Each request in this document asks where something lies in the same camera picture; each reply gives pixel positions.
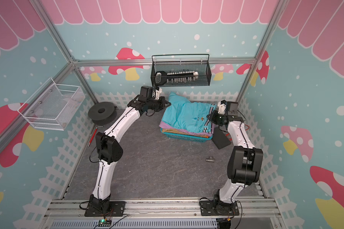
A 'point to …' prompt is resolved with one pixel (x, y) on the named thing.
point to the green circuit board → (104, 223)
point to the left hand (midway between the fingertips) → (171, 104)
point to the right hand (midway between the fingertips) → (208, 115)
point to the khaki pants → (173, 131)
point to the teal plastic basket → (180, 137)
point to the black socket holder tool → (162, 77)
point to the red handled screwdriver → (92, 137)
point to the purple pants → (205, 134)
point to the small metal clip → (210, 159)
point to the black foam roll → (102, 113)
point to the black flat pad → (220, 139)
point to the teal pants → (180, 113)
